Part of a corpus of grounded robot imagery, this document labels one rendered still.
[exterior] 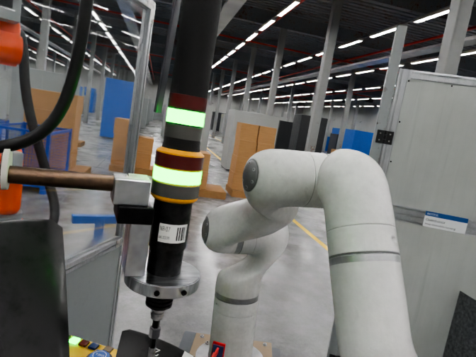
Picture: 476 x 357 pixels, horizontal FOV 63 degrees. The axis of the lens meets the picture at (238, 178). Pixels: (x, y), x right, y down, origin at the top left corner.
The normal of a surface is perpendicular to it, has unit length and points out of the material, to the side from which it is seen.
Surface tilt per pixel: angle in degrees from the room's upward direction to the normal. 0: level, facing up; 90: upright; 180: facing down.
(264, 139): 90
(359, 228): 67
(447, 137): 90
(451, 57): 90
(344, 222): 78
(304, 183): 89
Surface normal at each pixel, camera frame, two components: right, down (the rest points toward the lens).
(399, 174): -0.22, 0.11
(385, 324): 0.04, -0.33
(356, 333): -0.69, -0.22
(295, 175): 0.24, -0.05
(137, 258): 0.36, 0.19
